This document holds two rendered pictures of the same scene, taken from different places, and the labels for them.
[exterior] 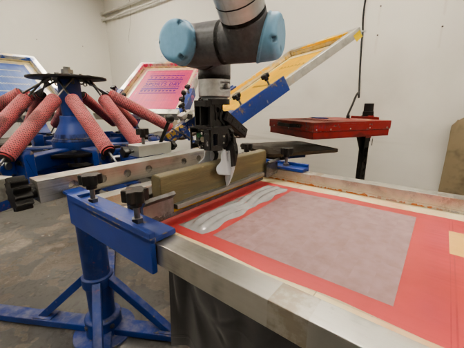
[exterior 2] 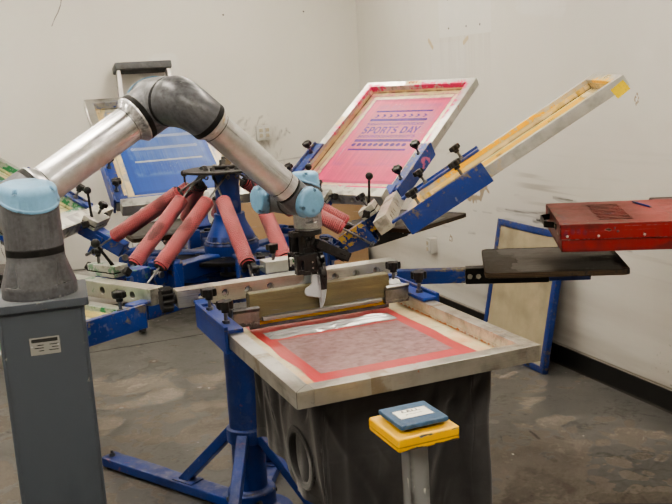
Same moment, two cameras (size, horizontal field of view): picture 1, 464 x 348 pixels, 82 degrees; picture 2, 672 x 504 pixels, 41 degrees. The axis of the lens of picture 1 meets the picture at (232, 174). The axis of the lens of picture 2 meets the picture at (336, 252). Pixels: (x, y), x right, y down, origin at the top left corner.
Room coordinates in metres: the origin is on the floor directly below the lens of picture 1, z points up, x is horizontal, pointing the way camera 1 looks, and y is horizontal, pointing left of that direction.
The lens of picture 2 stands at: (-1.38, -1.21, 1.61)
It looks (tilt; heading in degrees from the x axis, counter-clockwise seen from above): 11 degrees down; 30
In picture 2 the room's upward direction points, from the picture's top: 3 degrees counter-clockwise
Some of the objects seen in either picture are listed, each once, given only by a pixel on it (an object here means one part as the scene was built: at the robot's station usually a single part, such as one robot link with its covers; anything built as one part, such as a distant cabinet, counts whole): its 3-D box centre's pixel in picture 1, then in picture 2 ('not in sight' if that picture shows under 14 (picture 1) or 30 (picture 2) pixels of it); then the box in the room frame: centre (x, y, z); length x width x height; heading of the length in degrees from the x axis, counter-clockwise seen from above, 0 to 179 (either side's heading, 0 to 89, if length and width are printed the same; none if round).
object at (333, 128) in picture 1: (328, 126); (645, 223); (1.72, -0.62, 1.06); 0.61 x 0.46 x 0.12; 112
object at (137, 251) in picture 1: (114, 223); (218, 325); (0.47, 0.23, 0.98); 0.30 x 0.05 x 0.07; 52
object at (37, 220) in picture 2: not in sight; (29, 213); (-0.09, 0.25, 1.37); 0.13 x 0.12 x 0.14; 65
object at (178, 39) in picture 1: (196, 45); (277, 198); (0.55, 0.07, 1.31); 0.11 x 0.11 x 0.08; 65
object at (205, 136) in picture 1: (213, 125); (306, 251); (0.65, 0.05, 1.15); 0.09 x 0.08 x 0.12; 142
